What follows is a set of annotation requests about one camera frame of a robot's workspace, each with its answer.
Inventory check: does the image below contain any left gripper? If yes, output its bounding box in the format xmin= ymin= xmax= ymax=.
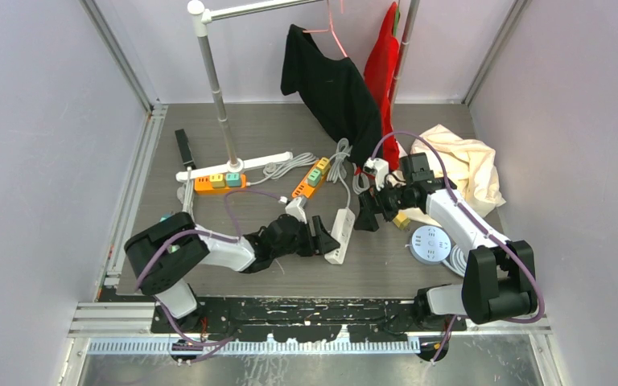
xmin=272 ymin=216 xmax=339 ymax=259

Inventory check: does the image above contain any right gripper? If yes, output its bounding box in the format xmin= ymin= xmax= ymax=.
xmin=354 ymin=175 xmax=416 ymax=232

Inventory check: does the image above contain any white power strip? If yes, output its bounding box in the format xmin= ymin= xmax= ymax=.
xmin=324 ymin=208 xmax=356 ymax=265

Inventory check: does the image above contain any yellow charger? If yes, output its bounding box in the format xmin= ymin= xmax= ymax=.
xmin=315 ymin=158 xmax=331 ymax=176
xmin=392 ymin=212 xmax=410 ymax=230

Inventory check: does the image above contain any orange power strip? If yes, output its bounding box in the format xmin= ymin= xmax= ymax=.
xmin=194 ymin=173 xmax=247 ymax=195
xmin=291 ymin=160 xmax=328 ymax=199

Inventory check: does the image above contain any green charger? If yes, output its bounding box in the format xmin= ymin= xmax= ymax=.
xmin=306 ymin=168 xmax=323 ymax=187

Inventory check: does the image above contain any round blue socket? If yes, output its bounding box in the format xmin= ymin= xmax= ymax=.
xmin=409 ymin=225 xmax=452 ymax=265

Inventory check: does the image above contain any black power strip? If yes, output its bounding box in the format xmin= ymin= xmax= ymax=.
xmin=175 ymin=129 xmax=196 ymax=169

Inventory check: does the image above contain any teal USB charger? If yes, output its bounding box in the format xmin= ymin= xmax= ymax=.
xmin=159 ymin=213 xmax=173 ymax=222

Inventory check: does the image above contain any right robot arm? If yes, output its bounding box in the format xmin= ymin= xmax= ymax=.
xmin=355 ymin=154 xmax=545 ymax=331

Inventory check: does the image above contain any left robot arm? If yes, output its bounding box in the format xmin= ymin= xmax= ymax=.
xmin=124 ymin=212 xmax=340 ymax=332

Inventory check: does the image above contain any teal charger left strip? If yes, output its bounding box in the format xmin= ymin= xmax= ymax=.
xmin=225 ymin=173 xmax=244 ymax=188

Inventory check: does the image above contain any cream cloth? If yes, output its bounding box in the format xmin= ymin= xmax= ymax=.
xmin=382 ymin=125 xmax=505 ymax=226

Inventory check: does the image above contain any yellow charger left strip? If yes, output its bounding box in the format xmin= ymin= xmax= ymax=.
xmin=208 ymin=174 xmax=226 ymax=189

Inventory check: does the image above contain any black shirt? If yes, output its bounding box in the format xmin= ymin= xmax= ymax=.
xmin=280 ymin=24 xmax=382 ymax=167

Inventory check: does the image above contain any red garment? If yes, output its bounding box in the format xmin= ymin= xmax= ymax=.
xmin=364 ymin=2 xmax=399 ymax=140

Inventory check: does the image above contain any pink hanger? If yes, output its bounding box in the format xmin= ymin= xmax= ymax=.
xmin=303 ymin=0 xmax=348 ymax=58

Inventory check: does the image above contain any silver clothes rack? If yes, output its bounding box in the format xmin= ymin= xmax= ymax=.
xmin=187 ymin=1 xmax=420 ymax=177

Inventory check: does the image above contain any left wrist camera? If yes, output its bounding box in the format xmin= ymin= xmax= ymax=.
xmin=283 ymin=195 xmax=307 ymax=224

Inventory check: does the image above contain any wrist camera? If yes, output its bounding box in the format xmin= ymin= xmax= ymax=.
xmin=362 ymin=158 xmax=389 ymax=191
xmin=283 ymin=195 xmax=307 ymax=224

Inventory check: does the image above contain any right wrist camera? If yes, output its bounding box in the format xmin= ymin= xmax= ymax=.
xmin=362 ymin=158 xmax=389 ymax=191

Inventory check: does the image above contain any grey coiled cable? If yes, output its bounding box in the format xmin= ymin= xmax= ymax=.
xmin=326 ymin=138 xmax=371 ymax=211

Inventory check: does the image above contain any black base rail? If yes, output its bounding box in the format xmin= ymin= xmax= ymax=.
xmin=151 ymin=295 xmax=468 ymax=345

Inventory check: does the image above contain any orange strip grey cable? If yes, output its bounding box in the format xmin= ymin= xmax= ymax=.
xmin=245 ymin=153 xmax=319 ymax=187

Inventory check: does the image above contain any black strip grey cable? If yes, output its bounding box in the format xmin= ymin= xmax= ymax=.
xmin=176 ymin=166 xmax=197 ymax=220

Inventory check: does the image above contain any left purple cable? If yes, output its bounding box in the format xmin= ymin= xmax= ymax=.
xmin=133 ymin=189 xmax=289 ymax=364

